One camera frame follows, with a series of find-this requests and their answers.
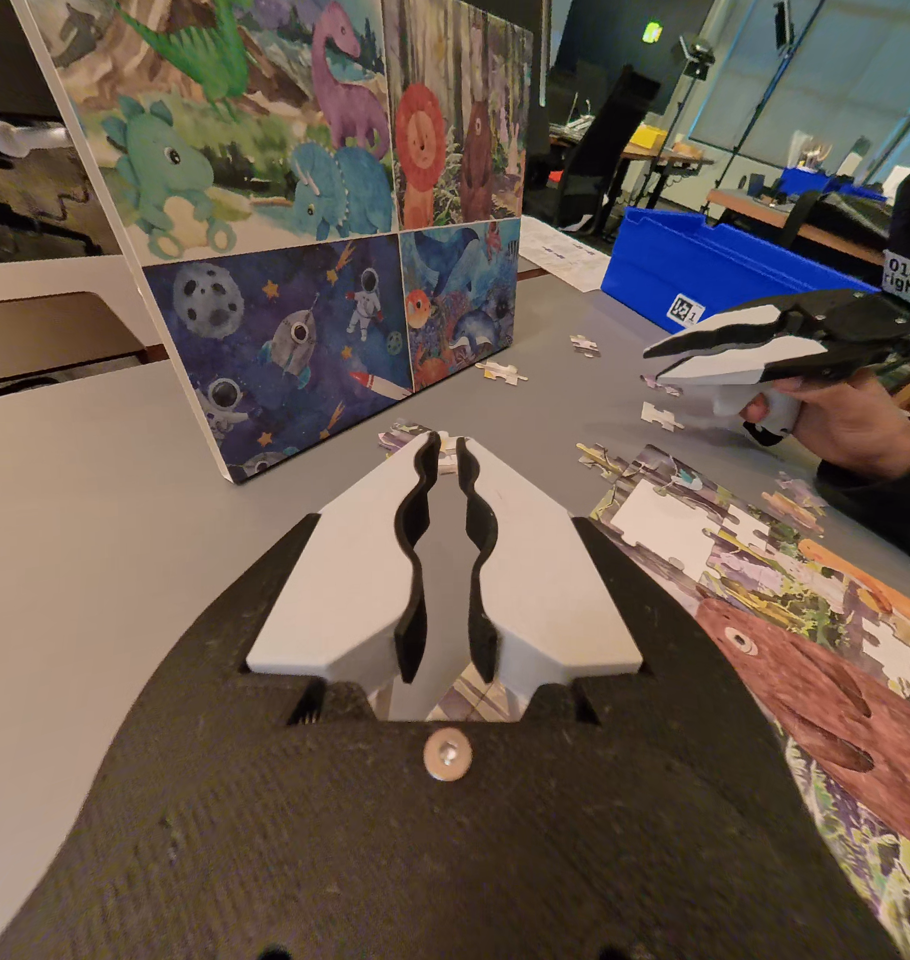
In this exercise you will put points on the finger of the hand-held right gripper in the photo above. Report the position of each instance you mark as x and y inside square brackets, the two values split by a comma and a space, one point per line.
[747, 366]
[732, 328]

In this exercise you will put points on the wooden desk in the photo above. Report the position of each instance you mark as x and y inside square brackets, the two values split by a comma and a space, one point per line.
[683, 154]
[754, 206]

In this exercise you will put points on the olive branch puzzle piece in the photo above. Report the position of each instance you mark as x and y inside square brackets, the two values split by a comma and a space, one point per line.
[601, 459]

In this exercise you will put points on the printed paper sheet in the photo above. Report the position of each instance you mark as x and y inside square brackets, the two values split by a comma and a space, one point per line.
[567, 255]

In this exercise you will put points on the purple green joined puzzle pieces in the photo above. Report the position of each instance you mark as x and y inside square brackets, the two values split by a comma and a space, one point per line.
[398, 442]

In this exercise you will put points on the person's right forearm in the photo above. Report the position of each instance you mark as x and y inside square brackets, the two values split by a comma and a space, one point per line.
[889, 517]

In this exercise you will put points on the illustrated jigsaw puzzle box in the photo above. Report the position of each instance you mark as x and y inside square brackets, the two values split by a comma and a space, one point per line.
[275, 337]

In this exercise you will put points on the black camera on tripod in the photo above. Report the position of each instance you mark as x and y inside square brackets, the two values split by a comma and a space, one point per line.
[698, 56]

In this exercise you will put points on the person's right hand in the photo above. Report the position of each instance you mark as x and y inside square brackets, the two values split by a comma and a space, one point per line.
[859, 427]

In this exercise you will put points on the black office chair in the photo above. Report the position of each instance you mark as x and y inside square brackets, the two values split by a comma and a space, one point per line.
[620, 150]

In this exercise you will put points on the grey white puzzle piece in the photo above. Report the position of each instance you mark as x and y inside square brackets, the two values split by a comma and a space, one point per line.
[584, 345]

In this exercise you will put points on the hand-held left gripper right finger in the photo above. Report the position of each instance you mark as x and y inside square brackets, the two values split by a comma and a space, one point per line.
[560, 592]

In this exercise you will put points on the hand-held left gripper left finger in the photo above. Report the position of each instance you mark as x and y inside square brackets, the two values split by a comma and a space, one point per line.
[335, 592]

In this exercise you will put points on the yellow white puzzle piece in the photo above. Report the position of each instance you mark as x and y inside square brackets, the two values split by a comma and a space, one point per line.
[500, 373]

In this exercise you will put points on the blue plastic bin white label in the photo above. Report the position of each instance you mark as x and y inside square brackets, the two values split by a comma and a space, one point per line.
[724, 277]

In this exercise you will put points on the purple puzzle piece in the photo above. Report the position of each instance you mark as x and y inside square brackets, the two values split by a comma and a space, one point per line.
[652, 384]

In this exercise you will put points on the yellow pink puzzle piece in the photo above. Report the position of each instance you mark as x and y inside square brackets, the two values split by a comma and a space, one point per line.
[792, 514]

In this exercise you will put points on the yellow box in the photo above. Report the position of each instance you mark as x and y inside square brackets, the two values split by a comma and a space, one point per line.
[649, 139]

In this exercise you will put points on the lilac puzzle piece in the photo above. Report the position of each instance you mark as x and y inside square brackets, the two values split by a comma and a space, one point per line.
[799, 489]

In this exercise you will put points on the partly assembled forest jigsaw puzzle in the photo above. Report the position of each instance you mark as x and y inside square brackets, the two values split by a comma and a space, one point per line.
[799, 675]

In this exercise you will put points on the green exit sign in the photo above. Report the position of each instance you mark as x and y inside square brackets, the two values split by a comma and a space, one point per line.
[653, 31]

